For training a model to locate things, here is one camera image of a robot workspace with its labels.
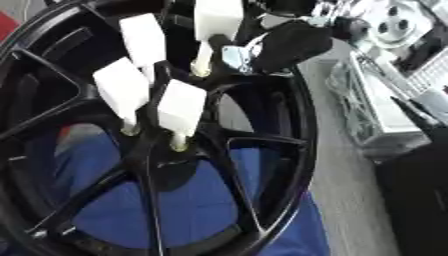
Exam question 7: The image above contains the black spoked wheel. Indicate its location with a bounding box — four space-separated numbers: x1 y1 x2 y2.
0 0 321 256

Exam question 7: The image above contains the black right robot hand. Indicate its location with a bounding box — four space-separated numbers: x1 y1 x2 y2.
220 0 377 75

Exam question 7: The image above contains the white pin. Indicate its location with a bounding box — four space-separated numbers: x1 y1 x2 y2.
190 0 245 78
91 56 153 137
117 12 170 85
155 78 210 153

